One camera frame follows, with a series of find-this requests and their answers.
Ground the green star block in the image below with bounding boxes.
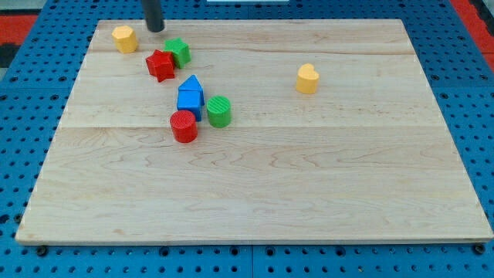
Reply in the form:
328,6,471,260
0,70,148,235
164,37,191,69

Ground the red star block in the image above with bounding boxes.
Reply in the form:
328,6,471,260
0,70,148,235
146,49,175,82

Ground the light wooden board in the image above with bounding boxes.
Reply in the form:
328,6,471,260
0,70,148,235
15,19,493,246

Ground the green cylinder block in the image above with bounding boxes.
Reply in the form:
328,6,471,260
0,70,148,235
206,96,232,128

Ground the red cylinder block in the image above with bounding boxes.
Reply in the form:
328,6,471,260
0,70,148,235
169,110,198,143

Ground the blue cube block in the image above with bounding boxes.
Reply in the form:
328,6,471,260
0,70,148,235
177,90,203,121

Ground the blue triangle block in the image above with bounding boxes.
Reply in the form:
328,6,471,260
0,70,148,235
178,75,205,106

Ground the yellow heart block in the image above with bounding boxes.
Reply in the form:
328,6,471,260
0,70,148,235
296,63,320,94

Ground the yellow hexagon block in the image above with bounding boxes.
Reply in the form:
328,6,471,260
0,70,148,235
111,25,138,54

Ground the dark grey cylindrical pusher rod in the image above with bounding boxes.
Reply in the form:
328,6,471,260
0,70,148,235
141,0,164,32

